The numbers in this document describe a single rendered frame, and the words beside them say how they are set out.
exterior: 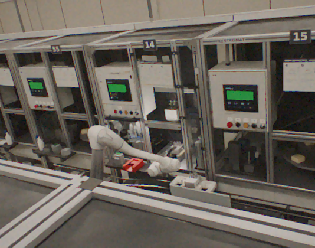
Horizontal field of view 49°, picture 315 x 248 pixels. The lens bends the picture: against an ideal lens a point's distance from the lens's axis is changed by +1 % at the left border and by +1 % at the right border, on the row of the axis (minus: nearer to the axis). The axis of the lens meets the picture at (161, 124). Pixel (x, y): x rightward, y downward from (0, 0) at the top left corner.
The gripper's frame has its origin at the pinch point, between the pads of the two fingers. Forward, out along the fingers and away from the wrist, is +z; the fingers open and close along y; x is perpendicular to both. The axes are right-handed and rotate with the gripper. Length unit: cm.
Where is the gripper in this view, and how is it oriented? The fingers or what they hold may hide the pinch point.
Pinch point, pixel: (174, 150)
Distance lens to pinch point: 317.6
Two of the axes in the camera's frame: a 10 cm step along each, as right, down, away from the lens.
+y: -1.4, -9.2, -3.7
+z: 5.0, -3.9, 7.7
